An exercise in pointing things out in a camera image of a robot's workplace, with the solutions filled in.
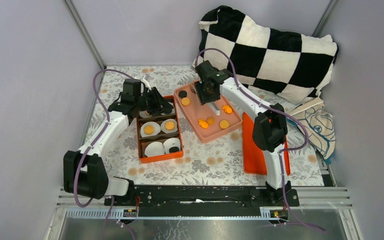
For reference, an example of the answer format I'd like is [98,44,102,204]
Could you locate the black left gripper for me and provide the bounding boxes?
[134,86,174,116]

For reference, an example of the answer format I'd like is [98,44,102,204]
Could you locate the metal serving tongs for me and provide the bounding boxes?
[190,83,221,116]

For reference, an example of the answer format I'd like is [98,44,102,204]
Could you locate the yellow round biscuit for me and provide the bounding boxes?
[219,120,230,130]
[164,120,176,131]
[143,125,155,135]
[181,97,191,106]

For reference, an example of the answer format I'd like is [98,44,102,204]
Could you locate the orange fish cookie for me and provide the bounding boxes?
[221,105,233,114]
[198,119,209,129]

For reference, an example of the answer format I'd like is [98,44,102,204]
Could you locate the orange cookie box with liners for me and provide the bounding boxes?
[136,95,184,164]

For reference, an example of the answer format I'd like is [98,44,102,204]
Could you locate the pink cookie tray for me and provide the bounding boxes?
[173,83,243,144]

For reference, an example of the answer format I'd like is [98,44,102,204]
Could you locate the black sandwich cookie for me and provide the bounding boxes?
[168,146,180,154]
[178,90,188,99]

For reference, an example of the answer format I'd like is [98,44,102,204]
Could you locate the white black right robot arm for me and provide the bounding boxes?
[194,60,291,206]

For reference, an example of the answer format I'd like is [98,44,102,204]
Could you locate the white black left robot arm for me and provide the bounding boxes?
[63,78,175,206]

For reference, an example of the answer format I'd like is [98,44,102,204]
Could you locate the white paper liner top right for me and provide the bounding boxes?
[161,102,176,115]

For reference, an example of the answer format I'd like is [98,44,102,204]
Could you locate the white paper liner top left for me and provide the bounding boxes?
[139,111,152,118]

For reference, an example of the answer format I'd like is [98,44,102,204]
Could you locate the white paper liner middle right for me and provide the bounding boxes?
[160,118,178,134]

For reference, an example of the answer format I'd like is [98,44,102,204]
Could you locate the swirl butter cookie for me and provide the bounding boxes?
[205,117,215,126]

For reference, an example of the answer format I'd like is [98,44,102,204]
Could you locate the yellow round biscuit bottom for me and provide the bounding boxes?
[219,120,230,130]

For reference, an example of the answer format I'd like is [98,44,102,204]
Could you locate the floral tablecloth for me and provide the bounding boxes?
[72,65,325,187]

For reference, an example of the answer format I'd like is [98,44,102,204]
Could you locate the orange box lid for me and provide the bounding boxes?
[242,111,290,177]

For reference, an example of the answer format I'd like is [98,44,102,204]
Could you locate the black white checkered pillow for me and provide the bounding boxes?
[197,5,339,105]

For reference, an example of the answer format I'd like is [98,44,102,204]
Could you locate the beige blue printed cloth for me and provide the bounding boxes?
[289,97,336,165]

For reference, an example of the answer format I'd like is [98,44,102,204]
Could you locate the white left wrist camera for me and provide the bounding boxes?
[133,74,152,93]

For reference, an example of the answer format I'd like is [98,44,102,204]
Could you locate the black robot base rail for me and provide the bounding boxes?
[114,185,300,217]

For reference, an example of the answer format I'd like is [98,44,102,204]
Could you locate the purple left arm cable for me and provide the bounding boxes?
[73,68,145,240]

